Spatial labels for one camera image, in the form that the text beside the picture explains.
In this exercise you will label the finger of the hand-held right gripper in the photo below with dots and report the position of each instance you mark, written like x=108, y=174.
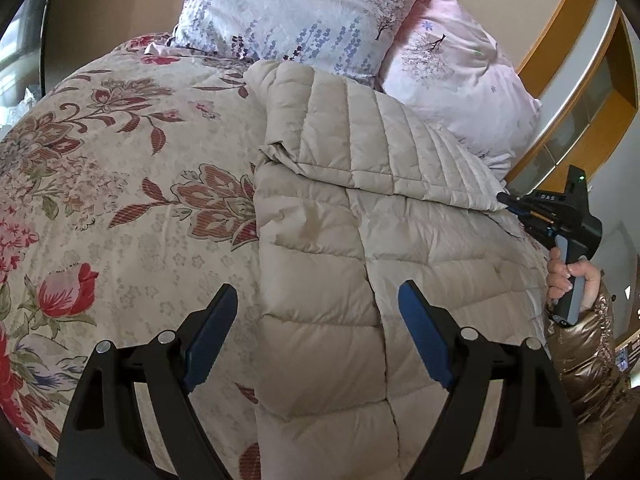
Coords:
x=511, y=202

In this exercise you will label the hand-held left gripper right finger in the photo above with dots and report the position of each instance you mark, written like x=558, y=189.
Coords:
x=425, y=335

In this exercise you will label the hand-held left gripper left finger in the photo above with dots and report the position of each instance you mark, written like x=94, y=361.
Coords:
x=210, y=340

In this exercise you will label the beige down jacket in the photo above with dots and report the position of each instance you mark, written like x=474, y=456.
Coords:
x=325, y=260

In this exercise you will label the person's right forearm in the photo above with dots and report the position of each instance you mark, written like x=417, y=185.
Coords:
x=595, y=360

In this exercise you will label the person's right hand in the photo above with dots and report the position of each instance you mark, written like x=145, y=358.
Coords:
x=590, y=277

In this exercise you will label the wooden cabinet with glass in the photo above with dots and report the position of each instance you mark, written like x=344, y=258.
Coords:
x=575, y=85

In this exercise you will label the pink tree-print pillow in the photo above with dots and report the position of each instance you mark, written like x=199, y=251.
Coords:
x=450, y=70

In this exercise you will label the floral quilt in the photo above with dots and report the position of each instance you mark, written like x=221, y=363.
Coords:
x=125, y=185

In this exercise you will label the white lavender-print pillow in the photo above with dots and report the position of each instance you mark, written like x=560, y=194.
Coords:
x=300, y=10

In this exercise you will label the window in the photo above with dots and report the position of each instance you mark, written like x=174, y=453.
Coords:
x=20, y=50

